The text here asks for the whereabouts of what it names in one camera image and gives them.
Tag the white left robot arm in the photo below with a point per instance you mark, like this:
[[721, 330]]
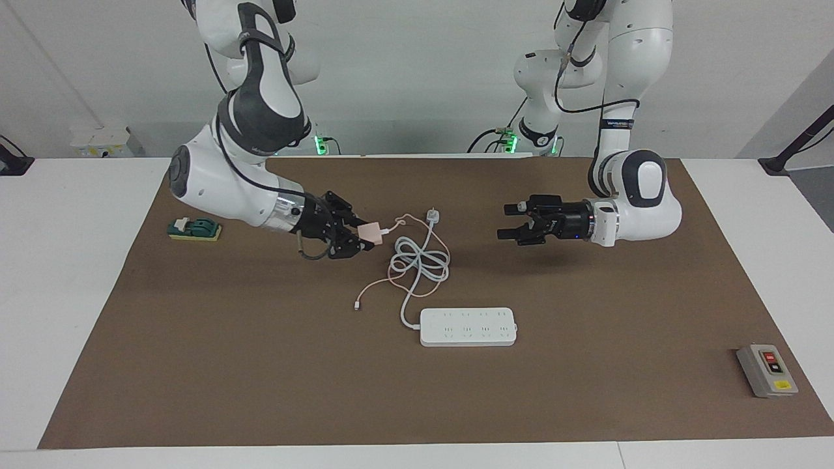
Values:
[[642, 182]]

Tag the black stand foot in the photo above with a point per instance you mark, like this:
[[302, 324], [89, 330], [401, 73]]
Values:
[[13, 163]]

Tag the pink charger adapter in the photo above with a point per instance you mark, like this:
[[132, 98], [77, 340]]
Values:
[[369, 233]]

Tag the white power strip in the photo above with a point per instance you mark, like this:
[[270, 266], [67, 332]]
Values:
[[469, 326]]

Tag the green knife switch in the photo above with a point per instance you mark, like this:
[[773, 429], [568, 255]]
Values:
[[195, 228]]

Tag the brown table mat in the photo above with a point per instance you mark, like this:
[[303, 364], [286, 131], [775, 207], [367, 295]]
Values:
[[260, 365]]

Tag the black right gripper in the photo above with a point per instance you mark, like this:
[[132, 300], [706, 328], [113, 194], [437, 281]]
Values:
[[319, 218]]

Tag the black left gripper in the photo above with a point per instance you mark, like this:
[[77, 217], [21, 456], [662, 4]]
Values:
[[557, 221]]

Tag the black slanted stand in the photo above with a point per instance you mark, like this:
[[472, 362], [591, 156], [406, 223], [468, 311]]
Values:
[[778, 163]]

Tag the grey on-off switch box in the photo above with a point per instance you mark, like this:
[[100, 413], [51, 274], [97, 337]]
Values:
[[765, 374]]

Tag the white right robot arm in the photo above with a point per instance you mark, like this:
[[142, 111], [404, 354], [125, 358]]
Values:
[[215, 176]]

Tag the white wall socket box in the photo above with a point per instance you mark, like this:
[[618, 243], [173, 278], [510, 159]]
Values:
[[98, 144]]

